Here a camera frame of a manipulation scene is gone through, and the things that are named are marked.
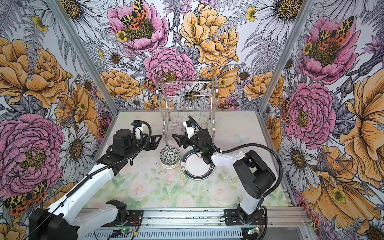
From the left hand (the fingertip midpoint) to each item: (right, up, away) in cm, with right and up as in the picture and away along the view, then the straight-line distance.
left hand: (154, 140), depth 80 cm
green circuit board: (-11, -42, -8) cm, 44 cm away
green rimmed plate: (+22, -17, +10) cm, 29 cm away
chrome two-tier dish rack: (+9, +26, +35) cm, 45 cm away
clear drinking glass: (+12, +5, +8) cm, 15 cm away
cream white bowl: (+8, -16, +5) cm, 18 cm away
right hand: (+12, +2, +4) cm, 13 cm away
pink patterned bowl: (+6, -11, +11) cm, 17 cm away
